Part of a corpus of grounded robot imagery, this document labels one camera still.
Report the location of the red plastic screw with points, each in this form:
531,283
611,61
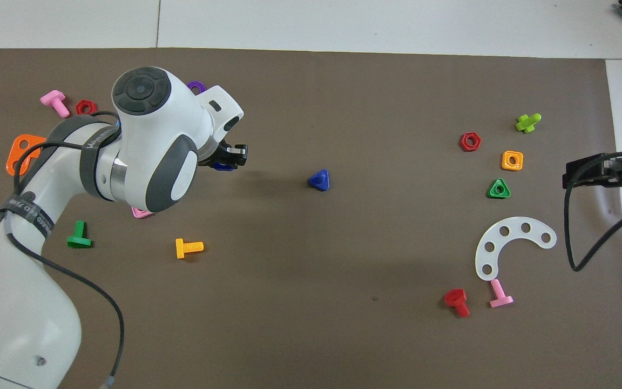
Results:
455,297

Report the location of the blue square nut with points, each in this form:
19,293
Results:
223,167

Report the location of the blue triangle-head screw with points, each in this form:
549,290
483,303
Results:
319,181

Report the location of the green plastic screw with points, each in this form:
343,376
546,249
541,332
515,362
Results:
79,237

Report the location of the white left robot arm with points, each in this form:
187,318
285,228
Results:
19,302

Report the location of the orange heart-shaped plate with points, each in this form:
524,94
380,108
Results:
11,156

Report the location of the purple four-hole strip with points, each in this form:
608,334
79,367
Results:
196,82

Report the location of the red hexagon nut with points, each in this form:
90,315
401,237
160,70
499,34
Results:
463,142
80,108

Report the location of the pink plastic screw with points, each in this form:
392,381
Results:
500,298
54,99

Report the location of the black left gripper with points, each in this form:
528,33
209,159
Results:
220,154

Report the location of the white curved perforated plate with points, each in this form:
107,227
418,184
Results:
515,228

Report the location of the orange square nut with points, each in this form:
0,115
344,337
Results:
504,160

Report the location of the lime green cross-head screw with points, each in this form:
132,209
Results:
527,124

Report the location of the pink square nut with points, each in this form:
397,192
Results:
141,214

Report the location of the green triangle nut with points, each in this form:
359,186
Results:
492,193

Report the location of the brown table mat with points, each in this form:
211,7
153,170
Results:
311,270

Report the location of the orange plastic screw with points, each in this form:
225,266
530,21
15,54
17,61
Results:
181,248

